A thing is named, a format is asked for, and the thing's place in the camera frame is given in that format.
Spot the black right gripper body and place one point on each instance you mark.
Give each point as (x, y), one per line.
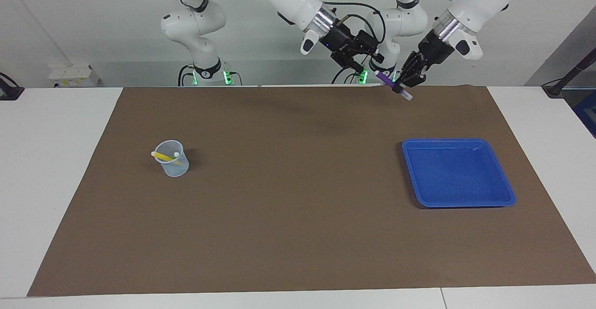
(340, 39)

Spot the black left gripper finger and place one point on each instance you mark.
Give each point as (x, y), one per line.
(409, 67)
(420, 77)

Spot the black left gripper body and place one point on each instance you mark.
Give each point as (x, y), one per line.
(435, 48)

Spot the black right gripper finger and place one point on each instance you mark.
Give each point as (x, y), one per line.
(370, 43)
(349, 61)

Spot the purple marker pen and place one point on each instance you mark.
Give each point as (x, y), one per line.
(384, 78)

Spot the green marker pen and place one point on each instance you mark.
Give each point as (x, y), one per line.
(176, 154)

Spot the yellow marker pen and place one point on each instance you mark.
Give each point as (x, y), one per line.
(163, 156)

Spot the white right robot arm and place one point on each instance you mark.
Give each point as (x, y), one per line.
(195, 25)

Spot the blue plastic tray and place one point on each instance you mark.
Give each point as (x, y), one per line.
(456, 174)

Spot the black stand pole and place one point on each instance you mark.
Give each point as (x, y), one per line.
(572, 71)

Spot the brown table mat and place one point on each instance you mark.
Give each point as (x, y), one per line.
(298, 206)

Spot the blue crate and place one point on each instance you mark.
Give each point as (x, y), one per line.
(587, 113)

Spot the clear plastic cup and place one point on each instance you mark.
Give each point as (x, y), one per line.
(179, 169)

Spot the white socket box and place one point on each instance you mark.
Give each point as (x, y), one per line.
(74, 76)

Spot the black clamp mount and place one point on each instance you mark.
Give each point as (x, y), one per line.
(9, 90)

